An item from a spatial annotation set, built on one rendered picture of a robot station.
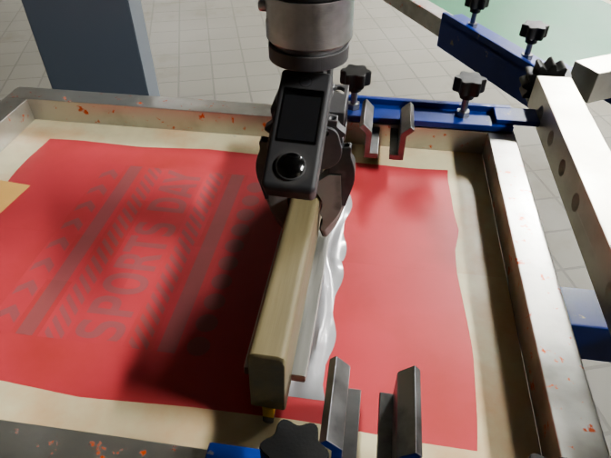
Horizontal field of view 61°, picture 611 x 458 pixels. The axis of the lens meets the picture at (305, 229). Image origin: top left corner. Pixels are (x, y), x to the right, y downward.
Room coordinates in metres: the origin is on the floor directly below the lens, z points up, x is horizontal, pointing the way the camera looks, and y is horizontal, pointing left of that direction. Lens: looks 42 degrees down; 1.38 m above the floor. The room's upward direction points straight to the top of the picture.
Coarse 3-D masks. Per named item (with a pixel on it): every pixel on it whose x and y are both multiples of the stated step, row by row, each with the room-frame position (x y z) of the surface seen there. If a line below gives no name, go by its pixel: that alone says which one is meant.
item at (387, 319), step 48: (0, 240) 0.46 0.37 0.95; (48, 240) 0.46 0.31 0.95; (0, 288) 0.38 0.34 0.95; (240, 288) 0.38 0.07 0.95; (384, 288) 0.38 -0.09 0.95; (432, 288) 0.38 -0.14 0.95; (0, 336) 0.32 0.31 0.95; (240, 336) 0.32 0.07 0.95; (336, 336) 0.32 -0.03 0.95; (384, 336) 0.32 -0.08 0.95; (432, 336) 0.32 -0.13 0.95; (48, 384) 0.26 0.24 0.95; (96, 384) 0.26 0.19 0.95; (144, 384) 0.26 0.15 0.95; (192, 384) 0.26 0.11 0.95; (240, 384) 0.26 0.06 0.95; (384, 384) 0.26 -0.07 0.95; (432, 384) 0.26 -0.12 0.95; (432, 432) 0.22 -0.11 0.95
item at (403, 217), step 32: (32, 160) 0.63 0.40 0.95; (64, 160) 0.63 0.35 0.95; (96, 160) 0.63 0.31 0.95; (128, 160) 0.63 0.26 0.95; (160, 160) 0.63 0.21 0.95; (192, 160) 0.63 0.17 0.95; (224, 160) 0.63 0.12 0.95; (32, 192) 0.56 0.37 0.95; (64, 192) 0.56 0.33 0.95; (352, 192) 0.56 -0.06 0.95; (384, 192) 0.56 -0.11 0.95; (416, 192) 0.56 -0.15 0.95; (448, 192) 0.56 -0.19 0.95; (0, 224) 0.49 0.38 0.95; (32, 224) 0.49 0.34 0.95; (256, 224) 0.49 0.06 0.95; (352, 224) 0.49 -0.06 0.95; (384, 224) 0.49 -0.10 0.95; (416, 224) 0.49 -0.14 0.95; (448, 224) 0.49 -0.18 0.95; (352, 256) 0.43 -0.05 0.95; (384, 256) 0.43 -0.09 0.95; (416, 256) 0.43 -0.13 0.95; (448, 256) 0.43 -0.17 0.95
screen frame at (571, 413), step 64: (0, 128) 0.67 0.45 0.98; (192, 128) 0.71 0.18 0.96; (256, 128) 0.70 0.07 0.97; (384, 128) 0.67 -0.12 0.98; (448, 128) 0.66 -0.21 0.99; (512, 192) 0.51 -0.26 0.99; (512, 256) 0.41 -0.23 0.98; (576, 384) 0.24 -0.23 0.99; (0, 448) 0.19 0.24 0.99; (64, 448) 0.19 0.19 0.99; (128, 448) 0.19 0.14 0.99; (192, 448) 0.19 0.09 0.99; (576, 448) 0.19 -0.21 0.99
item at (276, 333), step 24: (288, 216) 0.39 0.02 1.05; (312, 216) 0.39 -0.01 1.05; (288, 240) 0.35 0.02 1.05; (312, 240) 0.37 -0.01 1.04; (288, 264) 0.32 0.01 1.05; (312, 264) 0.39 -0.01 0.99; (288, 288) 0.29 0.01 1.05; (264, 312) 0.27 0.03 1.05; (288, 312) 0.27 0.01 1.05; (264, 336) 0.24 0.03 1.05; (288, 336) 0.25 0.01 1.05; (264, 360) 0.23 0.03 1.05; (288, 360) 0.24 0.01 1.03; (264, 384) 0.23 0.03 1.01; (288, 384) 0.24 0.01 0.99
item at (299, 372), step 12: (324, 240) 0.43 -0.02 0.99; (324, 252) 0.41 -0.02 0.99; (324, 264) 0.39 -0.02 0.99; (312, 276) 0.37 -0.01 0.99; (312, 288) 0.35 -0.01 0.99; (312, 300) 0.34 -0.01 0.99; (312, 312) 0.32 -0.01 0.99; (312, 324) 0.31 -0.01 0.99; (252, 336) 0.29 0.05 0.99; (300, 336) 0.29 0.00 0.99; (312, 336) 0.29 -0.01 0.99; (300, 348) 0.28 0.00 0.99; (300, 360) 0.27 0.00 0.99; (300, 372) 0.26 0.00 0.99
